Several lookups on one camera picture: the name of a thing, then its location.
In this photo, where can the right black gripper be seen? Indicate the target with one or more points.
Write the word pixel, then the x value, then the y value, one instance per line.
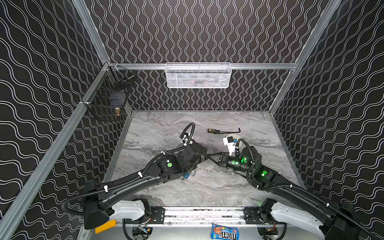
pixel 222 160

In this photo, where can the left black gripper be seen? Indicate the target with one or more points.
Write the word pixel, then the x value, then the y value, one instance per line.
pixel 199 152

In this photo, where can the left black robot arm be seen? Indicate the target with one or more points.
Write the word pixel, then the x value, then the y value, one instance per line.
pixel 96 203

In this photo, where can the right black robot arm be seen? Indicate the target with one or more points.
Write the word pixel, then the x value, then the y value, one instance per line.
pixel 327 220

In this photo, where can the black yellow pry tool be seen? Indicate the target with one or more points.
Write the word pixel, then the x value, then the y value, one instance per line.
pixel 219 132

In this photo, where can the m&m candy bag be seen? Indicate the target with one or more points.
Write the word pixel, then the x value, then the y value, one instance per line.
pixel 220 232

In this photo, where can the white mesh basket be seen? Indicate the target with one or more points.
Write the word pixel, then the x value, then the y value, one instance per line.
pixel 197 75

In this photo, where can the brass item in basket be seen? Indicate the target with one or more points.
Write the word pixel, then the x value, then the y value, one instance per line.
pixel 117 112

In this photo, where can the yellow block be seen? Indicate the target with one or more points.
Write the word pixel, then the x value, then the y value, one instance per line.
pixel 106 226

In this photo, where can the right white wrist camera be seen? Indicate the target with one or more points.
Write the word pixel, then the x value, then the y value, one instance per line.
pixel 229 142

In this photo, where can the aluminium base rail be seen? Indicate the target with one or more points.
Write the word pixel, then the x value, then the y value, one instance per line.
pixel 136 214

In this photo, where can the black wire basket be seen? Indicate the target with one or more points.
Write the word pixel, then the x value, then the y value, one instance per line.
pixel 112 92

